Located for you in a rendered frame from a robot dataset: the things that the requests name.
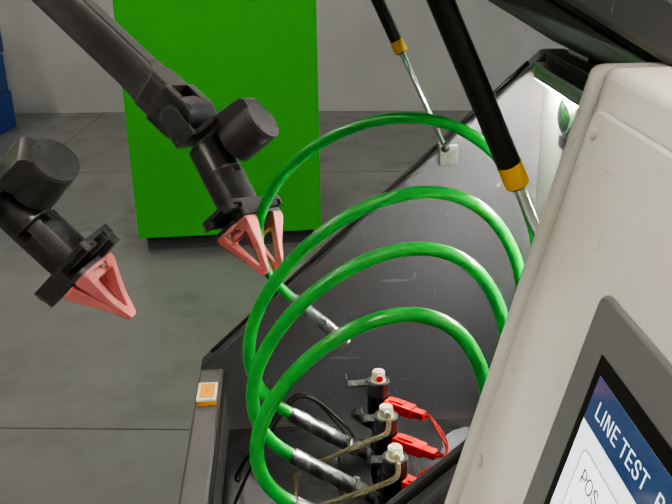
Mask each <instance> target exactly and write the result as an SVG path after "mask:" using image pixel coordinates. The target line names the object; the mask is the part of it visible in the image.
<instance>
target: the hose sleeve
mask: <svg viewBox="0 0 672 504"><path fill-rule="evenodd" d="M302 315H303V316H304V317H306V318H307V319H308V320H309V321H311V322H312V323H313V324H314V325H316V326H317V327H318V328H319V329H321V330H322V331H323V332H324V333H326V335H329V334H330V333H332V332H333V331H335V330H337V329H338V328H339V327H338V326H337V325H336V324H334V323H333V322H332V321H331V320H329V319H328V318H327V317H326V316H324V315H323V314H322V313H321V312H319V311H318V310H317V309H316V308H314V307H313V306H312V305H310V306H309V307H308V308H307V309H306V310H305V311H304V312H303V313H302Z"/></svg>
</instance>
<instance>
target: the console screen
mask: <svg viewBox="0 0 672 504"><path fill-rule="evenodd" d="M523 504H672V364H671V363H670V362H669V360H668V359H667V358H666V357H665V356H664V355H663V354H662V352H661V351H660V350H659V349H658V348H657V347H656V346H655V344H654V343H653V342H652V341H651V340H650V339H649V337H648V336H647V335H646V334H645V333H644V332H643V331H642V329H641V328H640V327H639V326H638V325H637V324H636V322H635V321H634V320H633V319H632V318H631V317H630V316H629V314H628V313H627V312H626V311H625V310H624V309H623V308H622V306H621V305H620V304H619V303H618V302H617V301H616V299H615V298H614V297H612V296H611V295H606V296H603V297H602V298H601V299H600V301H599V303H598V305H597V308H596V311H595V313H594V316H593V319H592V321H591V324H590V327H589V329H588V332H587V335H586V337H585V340H584V343H583V345H582V348H581V350H580V353H579V356H578V358H577V361H576V364H575V366H574V369H573V372H572V374H571V377H570V380H569V382H568V385H567V388H566V390H565V393H564V395H563V398H562V401H561V403H560V406H559V409H558V411H557V414H556V417H555V419H554V422H553V425H552V427H551V430H550V433H549V435H548V438H547V440H546V443H545V446H544V448H543V451H542V454H541V456H540V459H539V462H538V464H537V467H536V470H535V472H534V475H533V478H532V480H531V483H530V485H529V488H528V491H527V493H526V496H525V499H524V501H523Z"/></svg>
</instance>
